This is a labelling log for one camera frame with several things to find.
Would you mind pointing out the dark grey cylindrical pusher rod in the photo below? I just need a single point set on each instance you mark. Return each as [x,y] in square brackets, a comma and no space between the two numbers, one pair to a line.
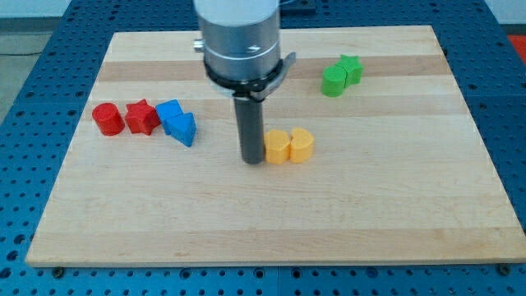
[250,130]

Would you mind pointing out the black clamp ring mount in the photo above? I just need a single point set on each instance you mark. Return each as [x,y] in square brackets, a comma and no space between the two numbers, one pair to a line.
[255,90]

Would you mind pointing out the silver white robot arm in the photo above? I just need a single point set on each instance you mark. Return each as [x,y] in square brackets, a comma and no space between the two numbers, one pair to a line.
[240,42]

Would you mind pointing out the green star block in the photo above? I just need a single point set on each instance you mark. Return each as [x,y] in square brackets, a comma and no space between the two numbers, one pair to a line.
[353,69]

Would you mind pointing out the red star block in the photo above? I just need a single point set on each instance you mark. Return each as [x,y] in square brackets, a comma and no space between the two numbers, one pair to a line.
[141,118]

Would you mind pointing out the yellow pentagon block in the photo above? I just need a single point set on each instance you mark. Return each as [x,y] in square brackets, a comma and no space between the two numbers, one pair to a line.
[277,146]

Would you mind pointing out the yellow heart block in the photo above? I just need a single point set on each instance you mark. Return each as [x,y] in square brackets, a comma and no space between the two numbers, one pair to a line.
[302,145]

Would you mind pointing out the blue triangle block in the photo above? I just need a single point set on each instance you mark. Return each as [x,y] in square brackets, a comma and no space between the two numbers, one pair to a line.
[182,128]

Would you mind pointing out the green cylinder block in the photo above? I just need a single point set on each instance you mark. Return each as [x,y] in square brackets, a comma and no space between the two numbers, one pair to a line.
[333,81]

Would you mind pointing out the blue cube block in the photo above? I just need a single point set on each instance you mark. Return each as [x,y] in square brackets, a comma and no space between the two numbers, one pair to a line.
[166,111]

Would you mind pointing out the light wooden board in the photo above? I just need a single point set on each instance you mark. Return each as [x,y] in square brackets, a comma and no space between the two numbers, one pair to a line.
[399,174]

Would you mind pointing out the red cylinder block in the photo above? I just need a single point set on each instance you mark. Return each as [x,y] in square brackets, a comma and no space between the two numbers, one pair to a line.
[108,119]

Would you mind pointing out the blue perforated table plate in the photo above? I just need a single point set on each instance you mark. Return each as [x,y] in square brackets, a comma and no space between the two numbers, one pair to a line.
[39,126]

